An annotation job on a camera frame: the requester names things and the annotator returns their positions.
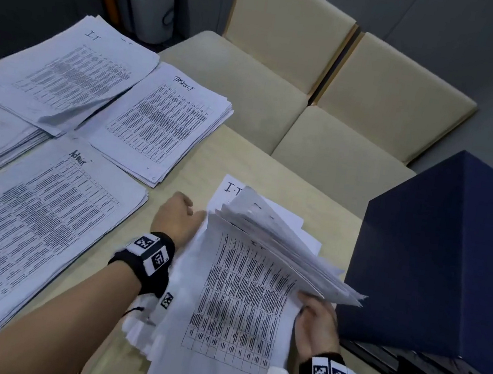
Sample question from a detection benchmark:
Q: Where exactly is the person's right hand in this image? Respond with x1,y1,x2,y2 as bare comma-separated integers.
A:
288,291,349,368

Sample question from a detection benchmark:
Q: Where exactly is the person's left hand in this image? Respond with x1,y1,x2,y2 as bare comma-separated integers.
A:
147,188,209,254

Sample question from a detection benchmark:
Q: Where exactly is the person's left forearm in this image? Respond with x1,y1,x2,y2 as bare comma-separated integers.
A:
0,243,145,374

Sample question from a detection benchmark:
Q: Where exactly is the beige cushioned chair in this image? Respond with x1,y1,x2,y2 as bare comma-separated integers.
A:
264,21,486,233
147,0,363,165

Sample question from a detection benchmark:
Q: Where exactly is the thin black cable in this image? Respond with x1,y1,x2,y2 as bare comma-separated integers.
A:
73,298,146,374

